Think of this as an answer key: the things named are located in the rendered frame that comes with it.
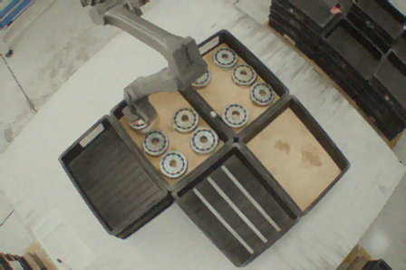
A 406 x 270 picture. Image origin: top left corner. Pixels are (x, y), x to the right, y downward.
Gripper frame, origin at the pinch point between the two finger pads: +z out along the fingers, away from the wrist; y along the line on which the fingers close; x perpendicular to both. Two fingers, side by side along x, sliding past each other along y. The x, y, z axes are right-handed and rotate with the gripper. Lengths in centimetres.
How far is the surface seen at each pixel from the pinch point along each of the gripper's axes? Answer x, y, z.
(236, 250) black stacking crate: -64, -5, 2
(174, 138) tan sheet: -14.0, 5.9, 4.7
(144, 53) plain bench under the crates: 31.9, 22.2, 19.9
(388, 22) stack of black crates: -31, 177, 36
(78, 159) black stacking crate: 5.4, -31.9, 6.4
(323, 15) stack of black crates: 1, 131, 38
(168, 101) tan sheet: -0.6, 13.1, 5.3
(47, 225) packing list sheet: -4, -68, 19
